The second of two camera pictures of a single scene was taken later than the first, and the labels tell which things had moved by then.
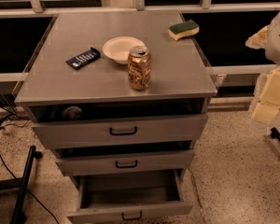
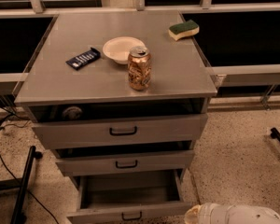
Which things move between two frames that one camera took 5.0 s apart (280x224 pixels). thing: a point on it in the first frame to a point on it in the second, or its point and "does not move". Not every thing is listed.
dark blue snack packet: x=82 y=59 does not move
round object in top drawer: x=72 y=112 does not move
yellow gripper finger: x=259 y=40 to x=191 y=216
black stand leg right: x=275 y=134 does not move
